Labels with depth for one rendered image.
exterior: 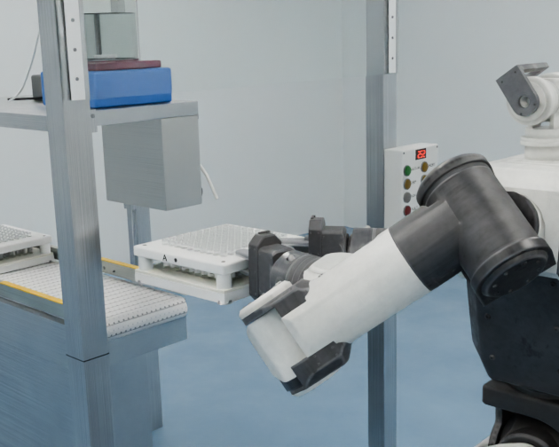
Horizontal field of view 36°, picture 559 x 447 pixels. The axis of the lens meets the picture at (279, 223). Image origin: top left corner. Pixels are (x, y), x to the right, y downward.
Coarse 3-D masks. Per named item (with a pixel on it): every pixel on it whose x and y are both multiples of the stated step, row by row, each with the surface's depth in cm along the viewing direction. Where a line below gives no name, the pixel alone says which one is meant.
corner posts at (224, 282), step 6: (306, 252) 163; (138, 258) 163; (144, 258) 162; (138, 264) 163; (144, 264) 162; (150, 264) 163; (144, 270) 163; (222, 276) 148; (228, 276) 148; (222, 282) 148; (228, 282) 148; (222, 288) 148; (228, 288) 149
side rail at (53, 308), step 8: (0, 280) 202; (0, 288) 200; (8, 288) 197; (8, 296) 198; (16, 296) 195; (24, 296) 193; (32, 296) 190; (32, 304) 191; (40, 304) 189; (48, 304) 186; (56, 304) 184; (48, 312) 187; (56, 312) 184
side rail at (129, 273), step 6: (36, 246) 238; (54, 246) 234; (54, 252) 232; (54, 258) 233; (102, 264) 218; (108, 264) 216; (114, 264) 214; (102, 270) 218; (108, 270) 216; (114, 270) 214; (120, 270) 213; (126, 270) 211; (132, 270) 209; (120, 276) 213; (126, 276) 211; (132, 276) 210; (162, 288) 202; (186, 294) 197
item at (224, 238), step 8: (200, 232) 167; (208, 232) 168; (216, 232) 168; (224, 232) 167; (232, 232) 168; (240, 232) 167; (248, 232) 167; (256, 232) 166; (176, 240) 163; (184, 240) 161; (192, 240) 161; (200, 240) 161; (208, 240) 162; (216, 240) 160; (224, 240) 160; (232, 240) 160; (240, 240) 160; (248, 240) 159; (224, 248) 154
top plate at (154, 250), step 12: (156, 240) 166; (144, 252) 161; (156, 252) 158; (168, 252) 157; (180, 252) 156; (192, 252) 156; (180, 264) 154; (192, 264) 152; (204, 264) 150; (216, 264) 148; (228, 264) 148; (240, 264) 150
